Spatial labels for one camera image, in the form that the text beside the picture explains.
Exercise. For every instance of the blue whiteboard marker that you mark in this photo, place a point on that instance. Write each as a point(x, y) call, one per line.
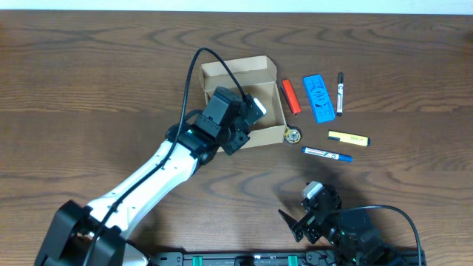
point(327, 154)

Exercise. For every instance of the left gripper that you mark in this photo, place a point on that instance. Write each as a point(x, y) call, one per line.
point(238, 137)

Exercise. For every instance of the yellow highlighter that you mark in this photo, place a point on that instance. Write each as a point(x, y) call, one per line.
point(349, 138)

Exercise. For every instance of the black whiteboard marker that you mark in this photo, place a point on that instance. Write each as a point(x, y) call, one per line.
point(340, 94)

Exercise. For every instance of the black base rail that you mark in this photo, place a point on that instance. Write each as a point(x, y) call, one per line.
point(312, 257)

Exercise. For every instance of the blue plastic case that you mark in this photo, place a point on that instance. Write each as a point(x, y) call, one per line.
point(319, 98)

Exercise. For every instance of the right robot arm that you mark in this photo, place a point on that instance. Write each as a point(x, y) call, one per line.
point(356, 240)

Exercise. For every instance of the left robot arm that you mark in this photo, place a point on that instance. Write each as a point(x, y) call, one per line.
point(97, 234)

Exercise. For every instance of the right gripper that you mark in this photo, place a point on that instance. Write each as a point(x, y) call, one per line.
point(307, 224)

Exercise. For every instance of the cardboard box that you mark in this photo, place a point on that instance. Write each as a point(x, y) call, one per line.
point(257, 76)

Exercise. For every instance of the correction tape dispenser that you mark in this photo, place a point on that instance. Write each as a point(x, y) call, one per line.
point(292, 135)

